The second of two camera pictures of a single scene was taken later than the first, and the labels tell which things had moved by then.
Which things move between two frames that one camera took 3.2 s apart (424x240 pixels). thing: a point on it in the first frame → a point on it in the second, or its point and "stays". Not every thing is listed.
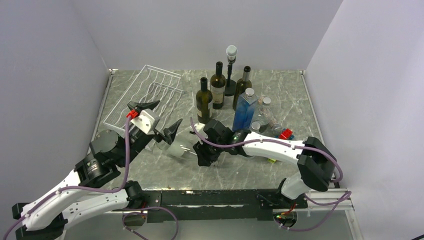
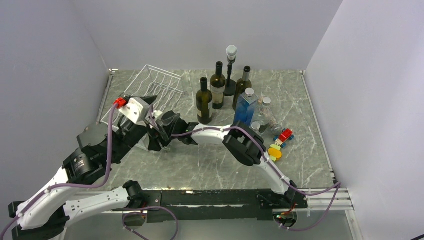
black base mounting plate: (161, 206) stays
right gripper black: (204, 158) → (154, 145)
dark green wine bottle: (204, 98) stays
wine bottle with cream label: (218, 87) stays
